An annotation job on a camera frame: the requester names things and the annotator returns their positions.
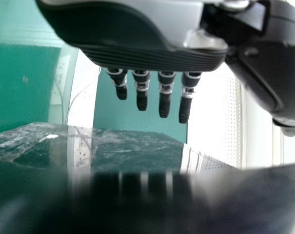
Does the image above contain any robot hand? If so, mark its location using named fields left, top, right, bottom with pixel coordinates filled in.
left=35, top=0, right=295, bottom=137

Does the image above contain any white perforated cable duct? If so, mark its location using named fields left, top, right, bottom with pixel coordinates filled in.
left=224, top=75, right=243, bottom=169

